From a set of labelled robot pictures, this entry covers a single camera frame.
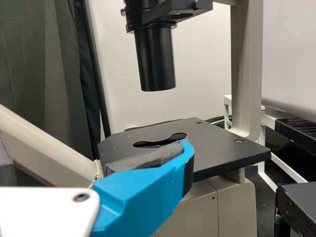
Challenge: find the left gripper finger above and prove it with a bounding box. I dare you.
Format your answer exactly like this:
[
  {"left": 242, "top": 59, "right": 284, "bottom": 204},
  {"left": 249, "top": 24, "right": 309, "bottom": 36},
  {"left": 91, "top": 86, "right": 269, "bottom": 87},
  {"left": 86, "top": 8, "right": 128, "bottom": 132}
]
[{"left": 89, "top": 139, "right": 196, "bottom": 237}]

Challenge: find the cream microscope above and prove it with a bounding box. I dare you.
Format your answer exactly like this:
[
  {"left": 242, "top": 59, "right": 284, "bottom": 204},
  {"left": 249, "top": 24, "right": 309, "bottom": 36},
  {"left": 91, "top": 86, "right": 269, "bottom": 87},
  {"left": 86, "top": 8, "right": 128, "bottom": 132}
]
[{"left": 0, "top": 0, "right": 272, "bottom": 237}]

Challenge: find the black platform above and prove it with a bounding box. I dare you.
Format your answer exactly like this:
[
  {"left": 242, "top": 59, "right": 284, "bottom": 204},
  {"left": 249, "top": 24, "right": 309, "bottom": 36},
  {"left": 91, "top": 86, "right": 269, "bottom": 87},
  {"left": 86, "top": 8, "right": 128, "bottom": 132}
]
[
  {"left": 275, "top": 118, "right": 316, "bottom": 162},
  {"left": 276, "top": 182, "right": 316, "bottom": 237}
]

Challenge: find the white metal frame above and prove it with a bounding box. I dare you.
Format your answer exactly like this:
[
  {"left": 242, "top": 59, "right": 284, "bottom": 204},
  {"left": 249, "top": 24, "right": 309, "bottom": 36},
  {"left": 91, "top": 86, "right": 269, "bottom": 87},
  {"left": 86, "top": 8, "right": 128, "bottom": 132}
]
[{"left": 223, "top": 94, "right": 309, "bottom": 185}]

